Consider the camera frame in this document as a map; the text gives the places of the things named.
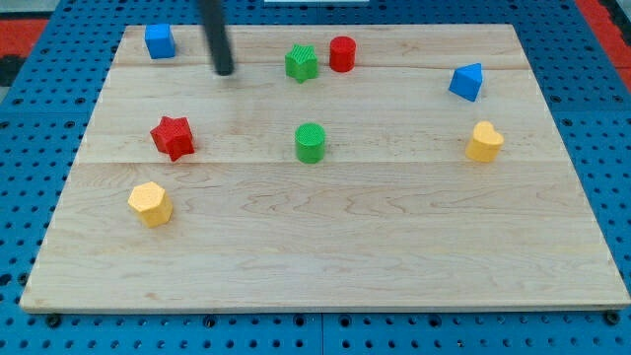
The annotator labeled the green star block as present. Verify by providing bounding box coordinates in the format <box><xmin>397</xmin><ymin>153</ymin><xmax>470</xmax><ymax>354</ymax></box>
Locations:
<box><xmin>285</xmin><ymin>43</ymin><xmax>318</xmax><ymax>84</ymax></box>

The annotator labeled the red star block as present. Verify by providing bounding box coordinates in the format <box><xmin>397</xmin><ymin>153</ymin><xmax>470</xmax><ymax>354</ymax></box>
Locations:
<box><xmin>150</xmin><ymin>116</ymin><xmax>195</xmax><ymax>162</ymax></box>

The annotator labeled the light wooden board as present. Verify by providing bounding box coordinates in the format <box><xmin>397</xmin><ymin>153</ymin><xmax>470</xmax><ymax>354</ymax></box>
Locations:
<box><xmin>21</xmin><ymin>25</ymin><xmax>630</xmax><ymax>315</ymax></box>

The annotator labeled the green cylinder block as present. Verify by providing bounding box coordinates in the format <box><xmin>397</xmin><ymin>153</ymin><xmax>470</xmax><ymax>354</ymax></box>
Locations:
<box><xmin>295</xmin><ymin>122</ymin><xmax>326</xmax><ymax>164</ymax></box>

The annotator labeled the red cylinder block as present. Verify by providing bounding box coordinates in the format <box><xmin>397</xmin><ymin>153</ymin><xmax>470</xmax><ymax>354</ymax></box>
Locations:
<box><xmin>329</xmin><ymin>35</ymin><xmax>357</xmax><ymax>73</ymax></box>

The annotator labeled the yellow hexagon block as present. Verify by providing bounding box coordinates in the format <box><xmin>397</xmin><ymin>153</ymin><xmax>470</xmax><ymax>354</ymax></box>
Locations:
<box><xmin>127</xmin><ymin>181</ymin><xmax>174</xmax><ymax>228</ymax></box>

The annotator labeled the yellow heart block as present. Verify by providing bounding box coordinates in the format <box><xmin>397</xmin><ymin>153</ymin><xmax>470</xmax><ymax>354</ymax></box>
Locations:
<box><xmin>464</xmin><ymin>121</ymin><xmax>505</xmax><ymax>163</ymax></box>

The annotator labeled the blue triangular prism block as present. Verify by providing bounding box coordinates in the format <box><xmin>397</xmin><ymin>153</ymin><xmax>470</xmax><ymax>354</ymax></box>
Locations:
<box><xmin>448</xmin><ymin>63</ymin><xmax>483</xmax><ymax>102</ymax></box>

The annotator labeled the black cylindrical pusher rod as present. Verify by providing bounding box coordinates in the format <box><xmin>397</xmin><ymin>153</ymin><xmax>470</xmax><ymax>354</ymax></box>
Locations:
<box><xmin>198</xmin><ymin>0</ymin><xmax>235</xmax><ymax>76</ymax></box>

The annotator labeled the blue cube block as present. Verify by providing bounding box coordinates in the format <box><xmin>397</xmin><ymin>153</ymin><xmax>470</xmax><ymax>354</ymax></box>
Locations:
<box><xmin>144</xmin><ymin>24</ymin><xmax>175</xmax><ymax>59</ymax></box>

